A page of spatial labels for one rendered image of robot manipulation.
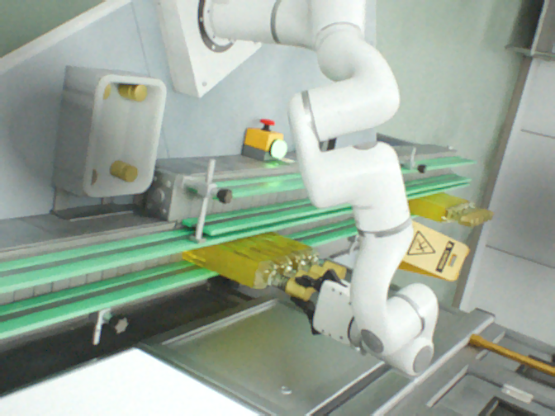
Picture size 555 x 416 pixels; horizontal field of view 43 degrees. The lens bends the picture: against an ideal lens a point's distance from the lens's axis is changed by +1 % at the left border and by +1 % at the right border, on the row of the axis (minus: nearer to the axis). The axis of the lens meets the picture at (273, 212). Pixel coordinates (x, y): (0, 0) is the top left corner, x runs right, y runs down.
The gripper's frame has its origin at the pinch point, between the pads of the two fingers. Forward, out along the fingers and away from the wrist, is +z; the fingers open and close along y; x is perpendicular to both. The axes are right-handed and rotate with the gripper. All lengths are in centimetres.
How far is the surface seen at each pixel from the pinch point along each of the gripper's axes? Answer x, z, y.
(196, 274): 11.7, 19.0, -3.2
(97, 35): 33, 35, 39
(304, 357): -0.5, -3.6, -12.5
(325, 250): -57, 45, -11
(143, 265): 21.2, 24.2, -2.7
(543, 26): -476, 221, 108
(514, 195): -548, 237, -44
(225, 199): 13.7, 12.8, 14.7
